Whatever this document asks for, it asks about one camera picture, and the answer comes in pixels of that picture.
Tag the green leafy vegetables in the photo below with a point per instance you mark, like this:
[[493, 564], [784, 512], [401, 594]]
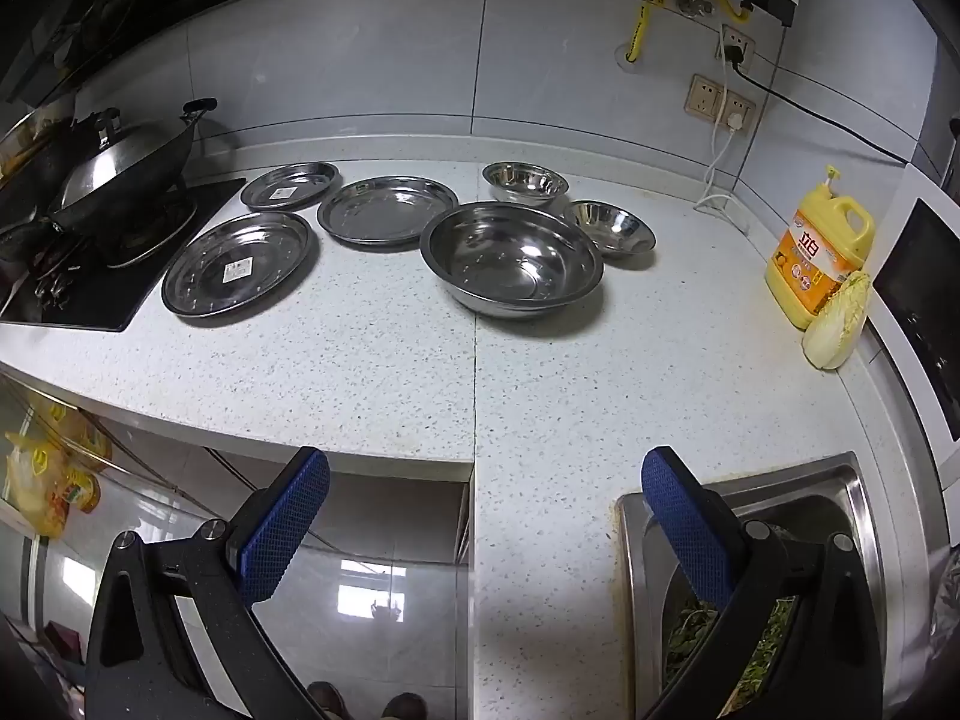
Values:
[[690, 630]]

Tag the large steel bowl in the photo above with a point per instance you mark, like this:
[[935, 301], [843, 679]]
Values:
[[517, 262]]

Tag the small labelled steel plate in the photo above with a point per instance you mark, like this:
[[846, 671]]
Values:
[[300, 178]]

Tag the steel sink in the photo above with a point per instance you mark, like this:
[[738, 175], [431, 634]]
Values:
[[862, 525]]

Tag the large labelled steel plate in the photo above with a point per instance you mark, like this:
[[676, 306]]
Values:
[[202, 277]]

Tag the brown shoe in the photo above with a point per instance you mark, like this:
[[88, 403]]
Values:
[[405, 706], [328, 701]]

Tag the black gas stove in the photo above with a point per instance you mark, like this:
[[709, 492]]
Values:
[[112, 300]]

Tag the steel pan with food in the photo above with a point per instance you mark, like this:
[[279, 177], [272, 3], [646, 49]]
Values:
[[30, 142]]

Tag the steel wok lid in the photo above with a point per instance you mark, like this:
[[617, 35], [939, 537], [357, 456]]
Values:
[[112, 165]]

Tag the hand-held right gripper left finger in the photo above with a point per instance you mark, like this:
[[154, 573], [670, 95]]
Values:
[[289, 525]]

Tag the beige double wall outlet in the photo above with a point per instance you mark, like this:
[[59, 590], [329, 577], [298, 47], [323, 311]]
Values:
[[705, 97]]

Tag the medium steel bowl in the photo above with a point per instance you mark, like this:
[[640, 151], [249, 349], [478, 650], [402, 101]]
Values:
[[615, 229]]

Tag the yellow detergent bottle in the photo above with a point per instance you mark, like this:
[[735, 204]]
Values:
[[814, 255]]

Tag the unlabelled steel plate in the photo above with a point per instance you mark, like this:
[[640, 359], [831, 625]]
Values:
[[360, 217]]

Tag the white wall outlet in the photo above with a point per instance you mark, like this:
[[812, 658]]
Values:
[[739, 41]]

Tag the white microwave oven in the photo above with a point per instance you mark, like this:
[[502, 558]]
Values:
[[922, 277]]

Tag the small steel bowl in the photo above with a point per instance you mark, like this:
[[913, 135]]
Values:
[[525, 184]]

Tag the napa cabbage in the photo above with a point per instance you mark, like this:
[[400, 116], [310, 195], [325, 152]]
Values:
[[836, 322]]

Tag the black wok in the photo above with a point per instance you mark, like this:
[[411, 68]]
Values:
[[174, 163]]

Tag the black frying pan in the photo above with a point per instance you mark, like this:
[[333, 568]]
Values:
[[22, 240]]

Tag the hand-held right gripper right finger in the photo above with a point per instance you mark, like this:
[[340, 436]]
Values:
[[686, 532]]

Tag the yellow oil bottle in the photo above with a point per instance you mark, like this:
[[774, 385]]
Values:
[[45, 487]]

